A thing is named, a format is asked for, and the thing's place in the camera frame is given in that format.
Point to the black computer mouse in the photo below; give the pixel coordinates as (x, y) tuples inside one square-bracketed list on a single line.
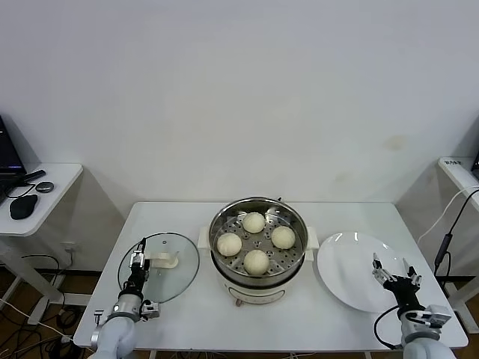
[(22, 207)]

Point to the large white plate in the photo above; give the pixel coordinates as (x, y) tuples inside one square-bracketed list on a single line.
[(348, 273)]

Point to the white steamed baozi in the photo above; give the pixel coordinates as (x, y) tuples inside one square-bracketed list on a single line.
[(256, 262), (283, 237), (229, 245), (252, 223)]

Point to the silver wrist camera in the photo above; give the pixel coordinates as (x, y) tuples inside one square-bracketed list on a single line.
[(150, 309), (436, 316)]

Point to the white side table with label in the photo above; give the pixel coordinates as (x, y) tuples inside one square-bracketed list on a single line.
[(454, 174)]

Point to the round dark grey puck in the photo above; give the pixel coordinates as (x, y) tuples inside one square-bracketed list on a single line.
[(43, 187)]

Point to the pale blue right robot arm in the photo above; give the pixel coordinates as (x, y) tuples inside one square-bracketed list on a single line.
[(423, 344)]

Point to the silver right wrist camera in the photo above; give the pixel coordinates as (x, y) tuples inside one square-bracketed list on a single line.
[(436, 316)]

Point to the white wall outlet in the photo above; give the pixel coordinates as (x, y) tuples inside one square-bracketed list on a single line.
[(69, 247)]

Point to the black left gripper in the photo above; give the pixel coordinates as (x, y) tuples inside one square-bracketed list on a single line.
[(137, 281)]

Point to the dark electronic device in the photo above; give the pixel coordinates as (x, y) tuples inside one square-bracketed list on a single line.
[(476, 161)]

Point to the black laptop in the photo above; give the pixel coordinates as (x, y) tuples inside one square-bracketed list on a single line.
[(7, 149)]

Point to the white side table with laptop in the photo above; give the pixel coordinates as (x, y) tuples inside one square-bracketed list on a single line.
[(56, 175)]

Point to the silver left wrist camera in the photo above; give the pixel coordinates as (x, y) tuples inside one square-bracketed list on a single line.
[(150, 309)]

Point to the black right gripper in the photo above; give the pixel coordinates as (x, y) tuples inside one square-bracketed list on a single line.
[(404, 295)]

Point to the black bar-shaped device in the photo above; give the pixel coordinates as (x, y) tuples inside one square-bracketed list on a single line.
[(33, 175)]

